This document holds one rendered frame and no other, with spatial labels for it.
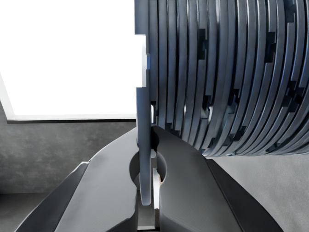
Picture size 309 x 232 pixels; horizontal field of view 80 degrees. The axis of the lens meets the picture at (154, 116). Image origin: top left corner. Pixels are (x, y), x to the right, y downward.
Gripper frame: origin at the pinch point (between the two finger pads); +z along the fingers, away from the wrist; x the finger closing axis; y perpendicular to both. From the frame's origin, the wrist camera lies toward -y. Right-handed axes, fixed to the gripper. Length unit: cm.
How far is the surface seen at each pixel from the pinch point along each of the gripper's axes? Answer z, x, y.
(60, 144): 341, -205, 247
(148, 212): 267, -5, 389
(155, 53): 5.7, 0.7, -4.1
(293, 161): 19.2, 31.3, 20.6
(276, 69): 5.4, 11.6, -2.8
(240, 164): 37, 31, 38
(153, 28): 6.4, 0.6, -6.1
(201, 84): 5.2, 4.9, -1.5
